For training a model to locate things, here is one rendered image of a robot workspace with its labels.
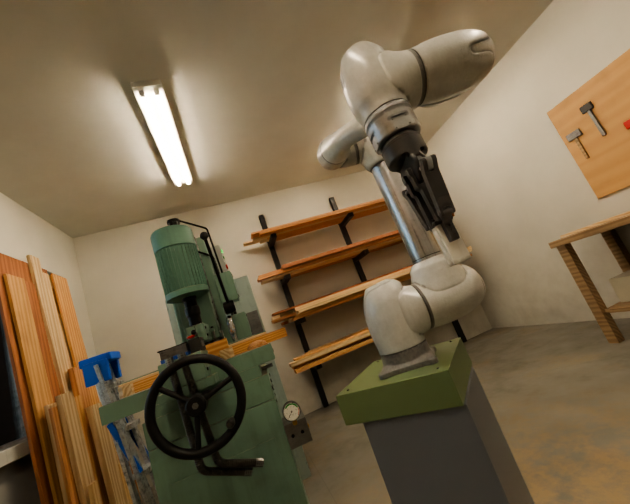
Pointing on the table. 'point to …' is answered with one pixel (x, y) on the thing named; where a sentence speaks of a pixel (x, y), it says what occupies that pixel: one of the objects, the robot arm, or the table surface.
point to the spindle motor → (178, 263)
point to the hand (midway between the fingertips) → (451, 243)
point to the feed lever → (219, 278)
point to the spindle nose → (192, 310)
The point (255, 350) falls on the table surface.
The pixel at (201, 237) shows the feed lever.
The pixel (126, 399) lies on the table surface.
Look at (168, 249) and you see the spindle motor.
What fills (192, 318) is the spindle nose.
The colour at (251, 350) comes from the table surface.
